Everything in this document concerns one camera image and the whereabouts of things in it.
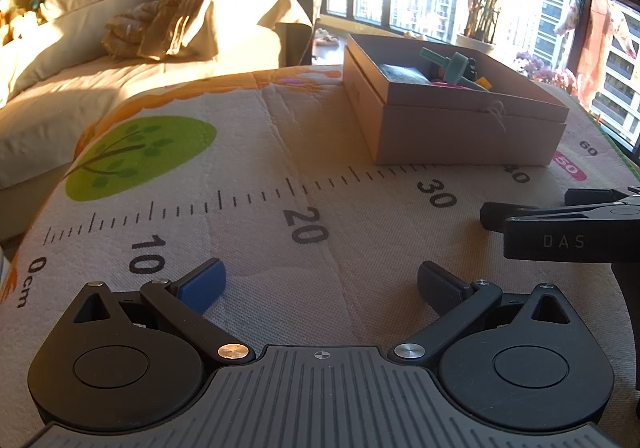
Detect teal plastic toy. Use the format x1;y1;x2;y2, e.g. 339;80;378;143
419;46;473;89

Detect crumpled beige blanket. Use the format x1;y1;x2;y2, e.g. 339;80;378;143
104;0;276;62

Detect blue white packet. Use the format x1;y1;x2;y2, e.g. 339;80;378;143
377;62;433;85

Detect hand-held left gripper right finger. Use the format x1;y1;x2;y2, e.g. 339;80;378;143
394;260;576;361

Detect brown cardboard box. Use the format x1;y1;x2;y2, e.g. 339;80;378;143
342;32;571;166

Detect pink purple flowers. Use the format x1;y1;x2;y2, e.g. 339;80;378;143
515;52;578;94

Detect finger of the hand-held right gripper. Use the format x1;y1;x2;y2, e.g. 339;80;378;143
480;201;623;231
565;188;631;207

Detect bed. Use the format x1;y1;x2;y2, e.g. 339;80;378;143
0;0;313;239

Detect hanging orange garment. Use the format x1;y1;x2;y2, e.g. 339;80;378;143
554;0;640;111

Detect printed ruler mat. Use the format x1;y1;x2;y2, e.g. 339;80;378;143
0;65;640;448

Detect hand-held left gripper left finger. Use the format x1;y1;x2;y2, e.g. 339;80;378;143
72;258;256;363

